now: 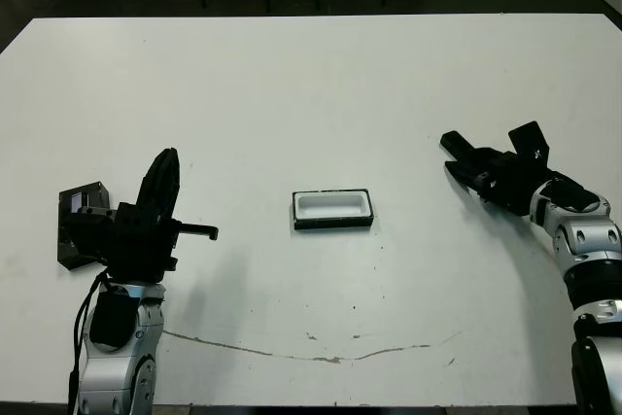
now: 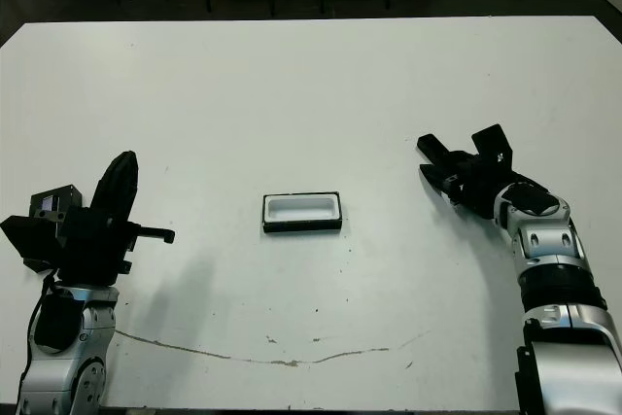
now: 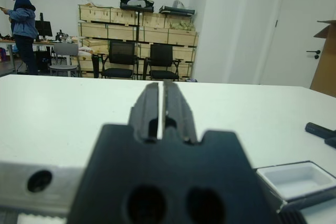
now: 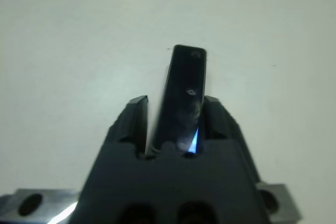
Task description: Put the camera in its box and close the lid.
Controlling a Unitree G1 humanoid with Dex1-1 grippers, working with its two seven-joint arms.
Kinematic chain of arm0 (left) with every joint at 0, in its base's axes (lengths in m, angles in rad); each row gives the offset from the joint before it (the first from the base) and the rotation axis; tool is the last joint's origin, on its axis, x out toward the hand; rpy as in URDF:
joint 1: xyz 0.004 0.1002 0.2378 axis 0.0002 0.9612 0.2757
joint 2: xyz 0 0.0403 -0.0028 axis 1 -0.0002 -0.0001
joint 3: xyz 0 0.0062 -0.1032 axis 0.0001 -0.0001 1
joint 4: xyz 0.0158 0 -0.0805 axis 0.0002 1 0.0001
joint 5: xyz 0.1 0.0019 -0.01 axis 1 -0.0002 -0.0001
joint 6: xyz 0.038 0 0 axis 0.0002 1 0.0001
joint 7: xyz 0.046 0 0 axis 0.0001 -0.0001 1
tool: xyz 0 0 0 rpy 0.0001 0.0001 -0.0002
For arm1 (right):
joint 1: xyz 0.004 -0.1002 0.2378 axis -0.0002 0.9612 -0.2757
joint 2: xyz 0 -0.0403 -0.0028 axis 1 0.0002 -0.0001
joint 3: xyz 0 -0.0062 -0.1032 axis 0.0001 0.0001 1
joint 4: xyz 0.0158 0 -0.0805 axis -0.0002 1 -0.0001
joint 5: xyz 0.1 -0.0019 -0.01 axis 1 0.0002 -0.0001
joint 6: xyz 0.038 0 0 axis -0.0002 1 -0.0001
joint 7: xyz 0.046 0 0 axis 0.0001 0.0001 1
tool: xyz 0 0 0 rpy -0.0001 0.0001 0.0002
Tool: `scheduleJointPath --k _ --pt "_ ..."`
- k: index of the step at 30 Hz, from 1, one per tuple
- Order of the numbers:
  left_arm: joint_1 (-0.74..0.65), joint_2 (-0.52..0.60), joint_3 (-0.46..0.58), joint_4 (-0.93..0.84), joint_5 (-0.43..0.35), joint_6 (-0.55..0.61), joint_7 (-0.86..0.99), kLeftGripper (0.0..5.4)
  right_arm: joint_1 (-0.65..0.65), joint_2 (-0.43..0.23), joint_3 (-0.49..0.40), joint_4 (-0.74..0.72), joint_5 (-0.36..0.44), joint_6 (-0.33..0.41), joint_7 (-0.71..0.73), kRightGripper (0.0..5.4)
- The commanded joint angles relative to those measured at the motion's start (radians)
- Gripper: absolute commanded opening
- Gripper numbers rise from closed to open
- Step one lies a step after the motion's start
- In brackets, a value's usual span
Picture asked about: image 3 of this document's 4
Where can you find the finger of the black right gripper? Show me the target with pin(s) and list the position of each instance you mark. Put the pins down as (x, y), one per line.
(332, 142)

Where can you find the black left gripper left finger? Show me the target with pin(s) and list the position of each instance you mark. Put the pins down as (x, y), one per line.
(147, 113)

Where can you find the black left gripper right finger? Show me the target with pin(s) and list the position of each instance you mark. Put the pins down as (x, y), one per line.
(177, 113)

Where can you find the black phone-like camera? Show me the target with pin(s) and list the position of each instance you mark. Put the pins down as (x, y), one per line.
(317, 129)

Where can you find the black box with white lining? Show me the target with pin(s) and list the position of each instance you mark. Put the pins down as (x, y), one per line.
(296, 182)

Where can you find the cardboard box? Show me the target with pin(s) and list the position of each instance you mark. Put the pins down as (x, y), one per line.
(326, 64)

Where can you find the small purple bag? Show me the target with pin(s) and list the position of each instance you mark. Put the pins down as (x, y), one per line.
(191, 80)

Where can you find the wooden crate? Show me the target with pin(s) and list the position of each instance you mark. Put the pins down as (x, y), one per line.
(182, 39)
(178, 20)
(94, 13)
(94, 44)
(187, 70)
(185, 54)
(144, 51)
(123, 17)
(85, 62)
(122, 33)
(153, 35)
(93, 30)
(154, 21)

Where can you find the black mesh office chair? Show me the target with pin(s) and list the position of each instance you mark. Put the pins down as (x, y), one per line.
(121, 51)
(160, 54)

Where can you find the black stand pole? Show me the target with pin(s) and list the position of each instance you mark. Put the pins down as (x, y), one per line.
(137, 27)

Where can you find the flat black case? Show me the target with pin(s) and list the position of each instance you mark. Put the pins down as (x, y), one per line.
(178, 11)

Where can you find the grey chair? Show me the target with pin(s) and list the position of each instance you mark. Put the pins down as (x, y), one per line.
(65, 48)

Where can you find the black bag with white window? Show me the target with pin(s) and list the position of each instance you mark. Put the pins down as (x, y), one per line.
(136, 10)

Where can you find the clear plastic bag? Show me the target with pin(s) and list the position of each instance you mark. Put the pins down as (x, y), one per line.
(178, 4)

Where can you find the small black desk device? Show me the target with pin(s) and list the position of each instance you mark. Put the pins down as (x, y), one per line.
(62, 35)

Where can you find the black computer tower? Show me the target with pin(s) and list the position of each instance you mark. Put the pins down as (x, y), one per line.
(42, 60)

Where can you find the white door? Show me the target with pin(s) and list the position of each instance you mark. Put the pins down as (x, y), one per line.
(294, 30)

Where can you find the wooden desk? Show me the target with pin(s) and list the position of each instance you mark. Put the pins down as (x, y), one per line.
(44, 42)

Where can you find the black computer monitor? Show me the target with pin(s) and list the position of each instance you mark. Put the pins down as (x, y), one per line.
(43, 27)

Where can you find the man in blue jacket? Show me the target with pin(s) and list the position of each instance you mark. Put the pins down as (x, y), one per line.
(23, 22)

